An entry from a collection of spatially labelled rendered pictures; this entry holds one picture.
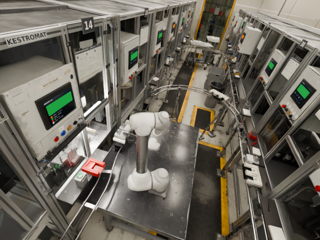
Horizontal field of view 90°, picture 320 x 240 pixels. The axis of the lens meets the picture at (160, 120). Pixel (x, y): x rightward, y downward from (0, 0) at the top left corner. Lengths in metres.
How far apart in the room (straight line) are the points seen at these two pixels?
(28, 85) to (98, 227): 1.82
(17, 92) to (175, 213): 1.48
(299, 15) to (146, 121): 9.19
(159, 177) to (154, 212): 0.32
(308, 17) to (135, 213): 9.71
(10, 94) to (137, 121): 0.72
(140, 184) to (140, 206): 0.24
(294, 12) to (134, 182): 9.34
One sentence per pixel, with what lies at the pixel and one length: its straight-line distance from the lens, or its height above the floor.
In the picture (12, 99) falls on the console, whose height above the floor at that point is 1.79.
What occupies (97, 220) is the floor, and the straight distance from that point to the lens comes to 2.41.
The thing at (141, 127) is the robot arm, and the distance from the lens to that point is 1.25.
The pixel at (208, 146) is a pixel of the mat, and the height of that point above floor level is 0.01.
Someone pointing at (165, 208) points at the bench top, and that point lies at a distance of 1.73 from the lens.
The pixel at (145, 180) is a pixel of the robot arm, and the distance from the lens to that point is 1.54.
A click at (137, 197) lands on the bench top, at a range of 1.74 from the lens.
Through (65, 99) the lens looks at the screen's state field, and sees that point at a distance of 1.15.
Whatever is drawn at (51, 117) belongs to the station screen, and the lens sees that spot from 1.11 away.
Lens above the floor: 2.26
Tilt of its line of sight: 39 degrees down
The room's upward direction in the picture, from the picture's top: 11 degrees clockwise
